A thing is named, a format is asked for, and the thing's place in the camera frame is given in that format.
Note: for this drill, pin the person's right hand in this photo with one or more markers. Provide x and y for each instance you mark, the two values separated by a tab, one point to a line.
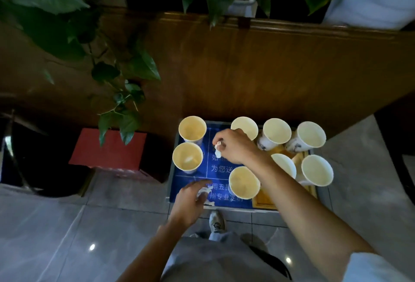
238	145

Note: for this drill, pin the person's left hand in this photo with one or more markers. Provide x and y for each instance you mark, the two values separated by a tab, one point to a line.
184	205

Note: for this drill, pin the person's left thumb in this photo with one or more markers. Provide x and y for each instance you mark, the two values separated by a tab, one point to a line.
203	198

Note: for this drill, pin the person's right fingers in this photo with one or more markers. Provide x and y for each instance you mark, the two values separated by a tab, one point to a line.
219	138

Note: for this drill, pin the torn white paper sticker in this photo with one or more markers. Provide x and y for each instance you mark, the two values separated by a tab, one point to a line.
204	191

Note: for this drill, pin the small white paper scrap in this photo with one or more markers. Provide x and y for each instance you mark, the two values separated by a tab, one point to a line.
218	151

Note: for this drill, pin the person's right forearm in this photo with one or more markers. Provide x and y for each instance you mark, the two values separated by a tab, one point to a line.
304	213

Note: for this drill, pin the person's left forearm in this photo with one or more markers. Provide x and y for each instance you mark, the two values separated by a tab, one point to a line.
152	252

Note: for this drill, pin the grey sneaker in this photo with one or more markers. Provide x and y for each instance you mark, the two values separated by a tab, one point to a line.
217	221

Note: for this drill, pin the blue printed mat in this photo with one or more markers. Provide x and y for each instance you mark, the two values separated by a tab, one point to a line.
214	168

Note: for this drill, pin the group of white paper cups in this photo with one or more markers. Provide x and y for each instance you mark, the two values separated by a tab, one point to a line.
244	183

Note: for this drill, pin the yellow wooden tray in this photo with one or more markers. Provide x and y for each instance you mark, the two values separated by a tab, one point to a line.
263	201

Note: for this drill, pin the grey trousers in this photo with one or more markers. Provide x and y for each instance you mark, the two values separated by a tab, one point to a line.
220	259

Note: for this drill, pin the brown wooden counter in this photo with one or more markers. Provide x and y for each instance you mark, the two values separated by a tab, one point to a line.
259	71

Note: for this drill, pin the red box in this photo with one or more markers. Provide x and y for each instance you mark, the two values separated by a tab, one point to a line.
110	150

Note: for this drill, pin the small white plant pot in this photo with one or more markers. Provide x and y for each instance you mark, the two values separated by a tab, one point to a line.
241	8

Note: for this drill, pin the dark wooden furniture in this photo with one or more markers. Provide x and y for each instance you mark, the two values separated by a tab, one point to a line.
398	142

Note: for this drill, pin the white shirt sleeve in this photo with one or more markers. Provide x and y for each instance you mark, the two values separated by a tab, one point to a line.
373	270

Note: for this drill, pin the trailing green leafy plant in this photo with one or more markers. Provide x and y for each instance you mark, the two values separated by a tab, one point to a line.
48	15

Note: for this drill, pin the black chair with metal frame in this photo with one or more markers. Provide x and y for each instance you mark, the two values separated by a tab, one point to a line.
39	161

